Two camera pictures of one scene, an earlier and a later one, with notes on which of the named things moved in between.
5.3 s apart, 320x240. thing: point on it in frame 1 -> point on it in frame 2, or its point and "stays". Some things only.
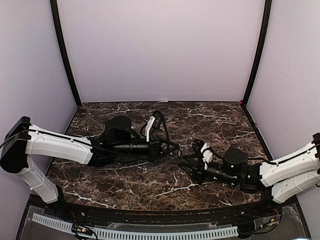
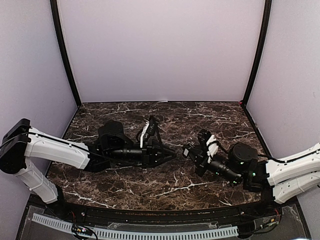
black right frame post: x=268 y=6 stays
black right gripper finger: x=193 y=158 -> x=193 y=150
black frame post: x=55 y=13 stays
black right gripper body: x=199 y=174 -> x=204 y=158
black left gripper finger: x=169 y=147 -> x=164 y=152
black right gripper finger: x=187 y=167 -> x=195 y=154
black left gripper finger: x=169 y=154 -> x=170 y=158
